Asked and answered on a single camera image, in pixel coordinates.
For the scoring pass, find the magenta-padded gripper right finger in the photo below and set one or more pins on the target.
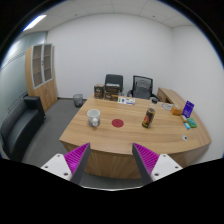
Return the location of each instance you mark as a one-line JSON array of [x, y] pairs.
[[161, 165]]

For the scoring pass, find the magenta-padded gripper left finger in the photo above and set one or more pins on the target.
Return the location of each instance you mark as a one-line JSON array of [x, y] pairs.
[[60, 164]]

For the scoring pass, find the clear bottle with dark drink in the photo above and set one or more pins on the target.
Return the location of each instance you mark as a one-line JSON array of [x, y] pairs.
[[148, 117]]

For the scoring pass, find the white round desk grommet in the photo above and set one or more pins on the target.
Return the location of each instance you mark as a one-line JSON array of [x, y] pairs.
[[184, 137]]

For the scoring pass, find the small light blue box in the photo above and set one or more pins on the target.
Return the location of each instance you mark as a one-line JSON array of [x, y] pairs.
[[187, 126]]

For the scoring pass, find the small green box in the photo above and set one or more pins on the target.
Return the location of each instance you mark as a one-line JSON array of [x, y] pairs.
[[191, 123]]

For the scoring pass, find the small cream box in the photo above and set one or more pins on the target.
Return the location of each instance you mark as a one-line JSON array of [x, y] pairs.
[[183, 118]]

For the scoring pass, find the black leather sofa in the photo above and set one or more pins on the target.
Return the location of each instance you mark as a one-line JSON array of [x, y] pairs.
[[20, 126]]

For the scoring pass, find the small orange box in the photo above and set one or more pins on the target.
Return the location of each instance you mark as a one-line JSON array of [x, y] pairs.
[[176, 110]]

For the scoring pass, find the white mug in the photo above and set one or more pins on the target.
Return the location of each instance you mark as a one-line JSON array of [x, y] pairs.
[[93, 117]]

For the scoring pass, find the flat round red coaster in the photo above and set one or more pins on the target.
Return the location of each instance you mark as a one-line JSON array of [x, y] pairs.
[[117, 123]]

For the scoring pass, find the purple upright card box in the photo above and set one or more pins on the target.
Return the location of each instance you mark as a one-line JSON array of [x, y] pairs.
[[188, 109]]

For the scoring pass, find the small black object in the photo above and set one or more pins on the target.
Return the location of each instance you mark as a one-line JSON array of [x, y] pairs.
[[154, 100]]

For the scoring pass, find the grey mesh waste bin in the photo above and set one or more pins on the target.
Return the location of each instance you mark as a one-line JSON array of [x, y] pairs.
[[78, 100]]

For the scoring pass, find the wooden side desk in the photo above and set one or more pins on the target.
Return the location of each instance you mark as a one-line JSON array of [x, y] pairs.
[[166, 95]]

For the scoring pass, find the white and green leaflet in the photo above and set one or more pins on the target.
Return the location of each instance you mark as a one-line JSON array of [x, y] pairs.
[[126, 100]]

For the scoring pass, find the black mesh chair, grey cushion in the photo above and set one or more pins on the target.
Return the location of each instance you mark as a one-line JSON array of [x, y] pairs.
[[142, 87]]

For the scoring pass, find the small upright brown box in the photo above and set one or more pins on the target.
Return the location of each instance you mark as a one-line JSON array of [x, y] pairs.
[[98, 91]]

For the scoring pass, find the wooden cabinet with glass doors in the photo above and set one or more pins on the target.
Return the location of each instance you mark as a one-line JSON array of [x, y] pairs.
[[40, 76]]

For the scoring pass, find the dark brown flat box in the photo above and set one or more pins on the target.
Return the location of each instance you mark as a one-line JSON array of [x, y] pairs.
[[112, 88]]

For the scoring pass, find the black office chair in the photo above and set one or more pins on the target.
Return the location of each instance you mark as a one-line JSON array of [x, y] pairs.
[[113, 80]]

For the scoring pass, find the rectangular ceiling light panel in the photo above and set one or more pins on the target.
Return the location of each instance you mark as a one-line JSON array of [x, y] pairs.
[[34, 22]]

